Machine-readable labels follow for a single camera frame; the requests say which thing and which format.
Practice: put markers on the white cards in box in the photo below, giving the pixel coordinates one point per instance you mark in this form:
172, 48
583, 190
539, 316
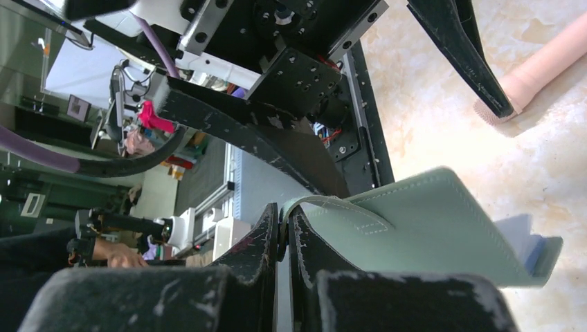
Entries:
527, 246

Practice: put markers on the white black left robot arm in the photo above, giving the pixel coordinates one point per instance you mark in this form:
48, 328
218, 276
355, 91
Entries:
160, 27

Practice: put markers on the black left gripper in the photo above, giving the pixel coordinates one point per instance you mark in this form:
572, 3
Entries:
356, 145

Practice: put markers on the green leather card holder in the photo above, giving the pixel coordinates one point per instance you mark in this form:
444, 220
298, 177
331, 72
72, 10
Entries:
428, 223

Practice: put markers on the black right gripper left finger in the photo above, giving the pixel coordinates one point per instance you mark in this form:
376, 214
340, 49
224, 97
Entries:
248, 289

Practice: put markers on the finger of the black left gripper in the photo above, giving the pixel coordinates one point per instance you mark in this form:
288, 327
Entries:
452, 26

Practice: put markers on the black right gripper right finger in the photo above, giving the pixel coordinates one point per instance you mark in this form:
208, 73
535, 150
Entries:
318, 295

